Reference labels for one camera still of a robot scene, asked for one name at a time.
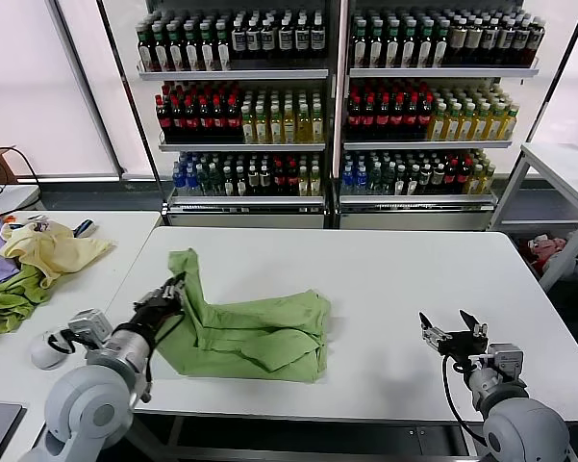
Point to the small cola bottle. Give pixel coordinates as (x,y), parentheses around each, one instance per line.
(451,178)
(463,178)
(279,180)
(292,180)

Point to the white computer mouse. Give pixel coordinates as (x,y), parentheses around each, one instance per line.
(42,358)

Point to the white printed cloth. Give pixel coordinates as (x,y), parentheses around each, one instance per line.
(38,223)

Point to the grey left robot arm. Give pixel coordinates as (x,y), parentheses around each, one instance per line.
(91,399)

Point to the white label dark bottle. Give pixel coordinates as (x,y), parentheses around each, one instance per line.
(239,41)
(253,41)
(268,41)
(318,38)
(285,39)
(302,39)

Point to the beige label dark bottle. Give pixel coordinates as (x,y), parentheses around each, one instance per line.
(457,41)
(472,41)

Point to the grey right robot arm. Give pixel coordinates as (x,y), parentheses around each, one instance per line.
(524,428)

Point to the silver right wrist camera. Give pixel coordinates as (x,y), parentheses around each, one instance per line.
(505,361)

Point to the grey metal shelf board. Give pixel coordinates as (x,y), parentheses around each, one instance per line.
(245,199)
(231,75)
(413,199)
(240,147)
(442,73)
(428,145)

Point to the green cap dark bottle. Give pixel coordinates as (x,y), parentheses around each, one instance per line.
(176,50)
(191,50)
(376,48)
(440,48)
(223,50)
(360,48)
(392,48)
(208,50)
(408,48)
(145,50)
(424,48)
(161,50)

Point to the pink plush toy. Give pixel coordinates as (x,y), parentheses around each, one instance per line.
(543,246)

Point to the light green t-shirt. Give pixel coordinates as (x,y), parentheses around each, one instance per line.
(250,332)

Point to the small blue water bottle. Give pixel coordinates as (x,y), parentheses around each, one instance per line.
(179,183)
(347,182)
(191,183)
(360,182)

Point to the black beverage display shelf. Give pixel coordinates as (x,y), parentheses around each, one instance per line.
(413,219)
(245,219)

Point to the grey label dark bottle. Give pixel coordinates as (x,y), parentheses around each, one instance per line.
(535,42)
(505,42)
(489,42)
(520,42)

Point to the red label cola bottle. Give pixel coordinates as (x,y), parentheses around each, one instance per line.
(176,120)
(368,119)
(396,119)
(218,120)
(353,119)
(205,120)
(233,120)
(425,119)
(411,119)
(191,120)
(162,120)
(382,119)

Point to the lime green garment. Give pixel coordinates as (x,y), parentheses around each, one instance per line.
(9,300)

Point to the pale yellow garment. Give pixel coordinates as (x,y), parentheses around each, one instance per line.
(57,250)

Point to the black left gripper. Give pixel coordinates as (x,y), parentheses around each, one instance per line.
(156,313)

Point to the small white label bottle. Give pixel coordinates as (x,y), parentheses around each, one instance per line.
(253,183)
(265,183)
(438,180)
(425,180)

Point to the small yellow drink bottle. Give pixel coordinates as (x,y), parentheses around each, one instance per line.
(486,182)
(315,183)
(474,182)
(304,183)

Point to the small green soda bottle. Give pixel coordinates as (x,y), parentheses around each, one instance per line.
(215,183)
(203,183)
(388,180)
(375,180)

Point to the small white cap bottle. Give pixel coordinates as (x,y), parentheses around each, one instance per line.
(241,183)
(412,182)
(400,182)
(228,183)

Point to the blue striped cloth item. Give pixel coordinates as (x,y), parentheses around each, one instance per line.
(84,227)

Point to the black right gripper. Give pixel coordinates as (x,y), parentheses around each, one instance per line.
(464,346)

